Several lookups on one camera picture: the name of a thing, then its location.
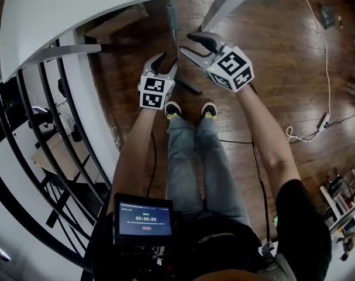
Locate white rack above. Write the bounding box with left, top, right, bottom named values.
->
left=319, top=167, right=355, bottom=231

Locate grey broom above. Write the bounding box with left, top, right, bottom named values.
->
left=166, top=0, right=204, bottom=95

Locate person's left forearm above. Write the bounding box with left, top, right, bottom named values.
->
left=108, top=107, right=160, bottom=205

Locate person's leg in jeans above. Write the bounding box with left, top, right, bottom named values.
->
left=194, top=117, right=251, bottom=227
left=166, top=116, right=206, bottom=215

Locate person's right leg in jeans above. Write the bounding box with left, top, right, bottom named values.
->
left=194, top=117, right=251, bottom=227

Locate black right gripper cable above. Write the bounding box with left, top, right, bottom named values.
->
left=249, top=135, right=272, bottom=241

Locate person's black shirt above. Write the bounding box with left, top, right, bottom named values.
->
left=89, top=178, right=333, bottom=281

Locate cardboard box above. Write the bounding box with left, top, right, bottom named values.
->
left=84, top=4, right=150, bottom=45

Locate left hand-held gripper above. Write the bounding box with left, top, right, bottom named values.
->
left=137, top=52, right=181, bottom=111

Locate white cable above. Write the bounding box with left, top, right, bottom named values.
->
left=284, top=0, right=332, bottom=143

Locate dark green device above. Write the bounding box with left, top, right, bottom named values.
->
left=320, top=4, right=336, bottom=30

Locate person's black shoe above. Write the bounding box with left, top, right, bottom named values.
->
left=200, top=101, right=218, bottom=121
left=164, top=100, right=182, bottom=121

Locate white table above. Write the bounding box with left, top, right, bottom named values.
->
left=0, top=0, right=272, bottom=83

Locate person's right forearm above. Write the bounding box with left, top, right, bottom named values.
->
left=233, top=85, right=302, bottom=196

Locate white power strip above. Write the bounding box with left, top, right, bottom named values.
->
left=316, top=112, right=332, bottom=132

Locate black metal railing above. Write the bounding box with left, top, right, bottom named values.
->
left=0, top=0, right=115, bottom=281

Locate light wooden table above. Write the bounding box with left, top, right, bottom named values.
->
left=30, top=132, right=91, bottom=181

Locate person's right black shoe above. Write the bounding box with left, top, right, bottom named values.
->
left=200, top=101, right=218, bottom=121

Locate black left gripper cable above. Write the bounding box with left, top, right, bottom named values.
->
left=144, top=127, right=158, bottom=199

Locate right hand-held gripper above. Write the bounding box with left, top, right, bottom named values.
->
left=179, top=31, right=256, bottom=94

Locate chest-mounted monitor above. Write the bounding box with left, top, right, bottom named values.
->
left=112, top=192, right=176, bottom=246

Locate person's left black shoe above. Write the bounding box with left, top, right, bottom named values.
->
left=164, top=100, right=182, bottom=121

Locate person's left leg in jeans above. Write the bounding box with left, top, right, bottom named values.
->
left=166, top=116, right=206, bottom=215

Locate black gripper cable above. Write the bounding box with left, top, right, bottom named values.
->
left=144, top=127, right=158, bottom=199
left=249, top=135, right=272, bottom=241

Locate black floor cable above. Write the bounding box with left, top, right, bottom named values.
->
left=325, top=112, right=355, bottom=127

